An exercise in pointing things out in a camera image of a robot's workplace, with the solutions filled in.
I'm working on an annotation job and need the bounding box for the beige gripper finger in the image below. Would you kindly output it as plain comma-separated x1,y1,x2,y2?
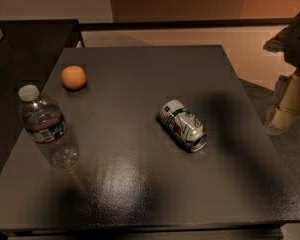
265,70,300,136

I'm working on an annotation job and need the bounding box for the silver green 7up can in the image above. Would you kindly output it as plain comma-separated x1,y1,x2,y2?
159,100,209,153

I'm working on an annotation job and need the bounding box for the orange fruit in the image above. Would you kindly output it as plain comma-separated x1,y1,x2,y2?
60,65,87,91

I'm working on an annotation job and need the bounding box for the clear plastic water bottle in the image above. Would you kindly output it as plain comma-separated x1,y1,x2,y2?
18,85,79,169

